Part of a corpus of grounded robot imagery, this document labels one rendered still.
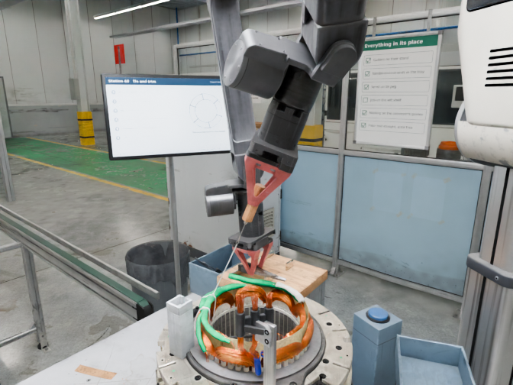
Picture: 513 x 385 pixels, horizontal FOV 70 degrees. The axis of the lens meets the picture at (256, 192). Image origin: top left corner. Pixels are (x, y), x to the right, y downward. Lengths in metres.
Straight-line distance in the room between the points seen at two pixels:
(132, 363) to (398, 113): 2.26
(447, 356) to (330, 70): 0.54
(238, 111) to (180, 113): 0.86
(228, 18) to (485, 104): 0.48
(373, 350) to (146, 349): 0.65
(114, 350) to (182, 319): 0.64
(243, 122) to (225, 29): 0.18
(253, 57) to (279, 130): 0.10
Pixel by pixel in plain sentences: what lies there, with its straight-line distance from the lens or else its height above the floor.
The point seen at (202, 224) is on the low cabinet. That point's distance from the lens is 3.32.
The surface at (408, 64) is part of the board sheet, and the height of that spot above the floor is 1.68.
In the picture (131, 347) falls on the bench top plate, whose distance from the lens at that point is 1.21.
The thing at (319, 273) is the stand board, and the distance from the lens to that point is 0.93.
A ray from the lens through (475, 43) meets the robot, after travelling 0.80.
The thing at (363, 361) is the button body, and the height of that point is 0.94.
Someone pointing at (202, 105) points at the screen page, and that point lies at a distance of 1.63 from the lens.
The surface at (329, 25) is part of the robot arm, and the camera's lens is 0.45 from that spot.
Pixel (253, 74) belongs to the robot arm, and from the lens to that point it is 0.46.
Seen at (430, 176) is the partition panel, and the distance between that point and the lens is 2.79.
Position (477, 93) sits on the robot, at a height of 1.49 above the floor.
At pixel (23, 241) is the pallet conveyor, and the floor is 0.70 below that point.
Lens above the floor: 1.49
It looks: 15 degrees down
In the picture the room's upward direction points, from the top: straight up
